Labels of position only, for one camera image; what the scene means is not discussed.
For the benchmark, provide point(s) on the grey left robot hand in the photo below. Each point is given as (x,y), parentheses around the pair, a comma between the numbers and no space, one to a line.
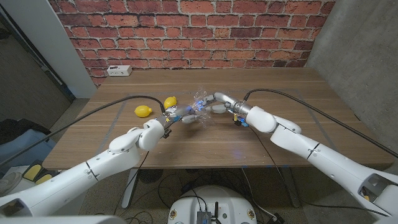
(185,112)

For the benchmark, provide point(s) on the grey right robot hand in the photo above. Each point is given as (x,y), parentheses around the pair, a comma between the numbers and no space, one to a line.
(222,99)

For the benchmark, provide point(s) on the clear plastic wrap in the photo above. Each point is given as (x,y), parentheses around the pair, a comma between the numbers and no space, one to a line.
(206,120)

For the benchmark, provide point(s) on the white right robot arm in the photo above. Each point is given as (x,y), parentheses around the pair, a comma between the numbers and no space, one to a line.
(326,161)

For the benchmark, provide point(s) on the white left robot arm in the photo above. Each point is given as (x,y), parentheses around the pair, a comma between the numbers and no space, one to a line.
(77,177)

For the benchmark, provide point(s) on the yellow lemon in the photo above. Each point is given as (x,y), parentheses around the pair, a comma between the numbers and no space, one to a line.
(143,111)
(170,101)

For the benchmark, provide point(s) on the red brick print backdrop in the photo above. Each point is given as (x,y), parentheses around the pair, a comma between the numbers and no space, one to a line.
(192,37)

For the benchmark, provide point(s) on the white power strip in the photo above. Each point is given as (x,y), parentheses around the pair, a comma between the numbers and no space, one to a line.
(119,70)

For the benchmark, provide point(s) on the white table leg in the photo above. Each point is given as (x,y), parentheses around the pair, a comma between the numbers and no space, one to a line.
(128,193)

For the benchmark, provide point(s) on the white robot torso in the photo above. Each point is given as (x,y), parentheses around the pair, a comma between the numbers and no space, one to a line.
(230,202)

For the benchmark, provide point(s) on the grey electronics box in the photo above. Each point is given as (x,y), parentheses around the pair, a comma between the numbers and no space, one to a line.
(203,217)

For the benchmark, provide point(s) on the white pillar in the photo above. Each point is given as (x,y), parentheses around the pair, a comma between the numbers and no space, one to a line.
(53,46)

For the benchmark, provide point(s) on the dark door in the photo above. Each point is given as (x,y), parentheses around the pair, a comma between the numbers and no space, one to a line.
(28,81)

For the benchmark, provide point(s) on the yellow black foot pedal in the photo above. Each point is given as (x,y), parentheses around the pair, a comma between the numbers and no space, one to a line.
(32,171)

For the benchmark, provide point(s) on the white sneaker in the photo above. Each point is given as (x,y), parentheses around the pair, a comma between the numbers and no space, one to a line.
(7,182)

